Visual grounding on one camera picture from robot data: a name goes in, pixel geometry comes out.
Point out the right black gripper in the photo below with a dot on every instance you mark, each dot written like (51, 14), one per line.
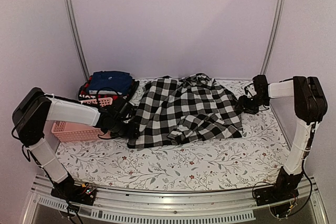
(242, 104)

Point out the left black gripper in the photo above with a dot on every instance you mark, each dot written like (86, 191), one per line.
(132, 132)

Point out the black white checkered cloth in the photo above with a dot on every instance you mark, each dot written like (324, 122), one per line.
(179, 111)

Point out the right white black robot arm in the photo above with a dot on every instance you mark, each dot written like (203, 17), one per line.
(310, 106)

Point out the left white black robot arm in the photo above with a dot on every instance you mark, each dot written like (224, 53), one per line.
(37, 108)

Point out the pink plastic laundry basket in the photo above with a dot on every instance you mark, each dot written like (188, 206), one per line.
(78, 127)

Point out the red black plaid shirt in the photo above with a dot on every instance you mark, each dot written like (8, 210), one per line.
(83, 93)

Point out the floral patterned table mat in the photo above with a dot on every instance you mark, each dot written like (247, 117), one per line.
(217, 164)

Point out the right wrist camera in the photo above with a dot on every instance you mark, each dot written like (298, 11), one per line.
(250, 90)

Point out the front aluminium rail base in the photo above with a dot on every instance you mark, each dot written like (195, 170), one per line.
(123, 205)

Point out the right aluminium frame post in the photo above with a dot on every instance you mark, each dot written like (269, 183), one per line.
(273, 34)

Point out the aluminium frame post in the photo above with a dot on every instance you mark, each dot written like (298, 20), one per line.
(76, 38)
(273, 34)

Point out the left aluminium frame post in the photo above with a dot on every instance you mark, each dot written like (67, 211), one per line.
(76, 38)

